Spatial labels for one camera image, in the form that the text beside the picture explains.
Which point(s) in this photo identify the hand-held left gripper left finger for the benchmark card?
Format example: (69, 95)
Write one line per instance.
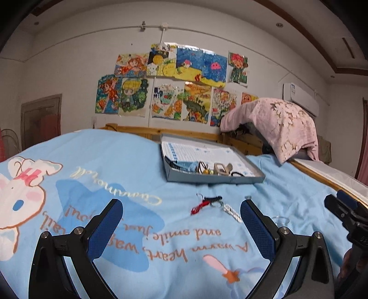
(105, 227)

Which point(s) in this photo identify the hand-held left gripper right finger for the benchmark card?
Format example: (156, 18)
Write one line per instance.
(256, 227)

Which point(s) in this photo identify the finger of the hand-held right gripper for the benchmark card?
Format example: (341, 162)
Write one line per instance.
(336, 207)
(349, 199)

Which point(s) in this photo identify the clear plastic bangle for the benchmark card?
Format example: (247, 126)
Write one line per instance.
(280, 220)

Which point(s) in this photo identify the grey cardboard box tray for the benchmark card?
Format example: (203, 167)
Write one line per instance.
(201, 151)

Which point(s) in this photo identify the white mattress sheet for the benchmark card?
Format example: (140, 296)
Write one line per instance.
(339, 178)

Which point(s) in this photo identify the olive hanging cloth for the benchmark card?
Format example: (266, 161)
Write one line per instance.
(325, 151)

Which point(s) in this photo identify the light blue printed blanket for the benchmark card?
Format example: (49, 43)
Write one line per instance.
(120, 172)

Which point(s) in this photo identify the beige hair claw clip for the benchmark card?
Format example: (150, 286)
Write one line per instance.
(222, 169)

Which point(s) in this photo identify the dark bedding pile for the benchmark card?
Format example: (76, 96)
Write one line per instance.
(250, 130)

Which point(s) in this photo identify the pink floral blanket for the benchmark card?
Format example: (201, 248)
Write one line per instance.
(281, 126)

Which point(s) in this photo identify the white air conditioner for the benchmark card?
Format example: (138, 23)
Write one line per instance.
(302, 99)

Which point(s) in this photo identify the brown wooden door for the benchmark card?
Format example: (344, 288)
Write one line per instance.
(41, 120)

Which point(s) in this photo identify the red plaid cloth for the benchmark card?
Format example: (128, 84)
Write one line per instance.
(2, 143)

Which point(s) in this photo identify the ceiling slot vent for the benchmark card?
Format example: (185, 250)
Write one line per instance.
(350, 44)

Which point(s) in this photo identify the white conduit clip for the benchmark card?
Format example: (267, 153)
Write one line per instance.
(143, 26)

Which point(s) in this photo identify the white junction box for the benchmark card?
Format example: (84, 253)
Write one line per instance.
(164, 25)

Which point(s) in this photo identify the white wall socket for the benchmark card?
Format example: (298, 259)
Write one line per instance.
(93, 120)

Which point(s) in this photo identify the wooden bed frame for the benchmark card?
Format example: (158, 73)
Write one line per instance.
(198, 134)

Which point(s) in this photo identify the group of colourful wall drawings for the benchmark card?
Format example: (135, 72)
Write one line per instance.
(172, 86)

